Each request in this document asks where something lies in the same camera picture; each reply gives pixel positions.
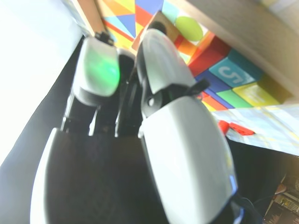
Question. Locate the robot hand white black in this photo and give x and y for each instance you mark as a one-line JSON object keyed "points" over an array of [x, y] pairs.
{"points": [[182, 151]]}

